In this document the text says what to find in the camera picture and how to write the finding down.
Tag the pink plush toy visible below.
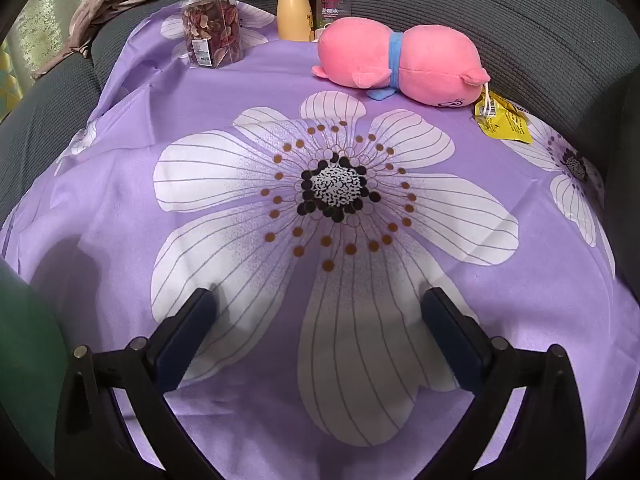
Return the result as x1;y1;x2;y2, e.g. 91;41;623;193
312;18;490;107

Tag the cream yellow bottle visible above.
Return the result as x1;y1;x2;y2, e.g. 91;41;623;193
277;0;314;42

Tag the clear box of dried petals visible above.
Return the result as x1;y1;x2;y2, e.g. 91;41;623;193
181;0;244;68

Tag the green plastic bowl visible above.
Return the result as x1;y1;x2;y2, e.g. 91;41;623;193
1;262;67;472

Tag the purple floral cloth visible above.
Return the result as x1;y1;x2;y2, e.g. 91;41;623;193
1;4;625;479

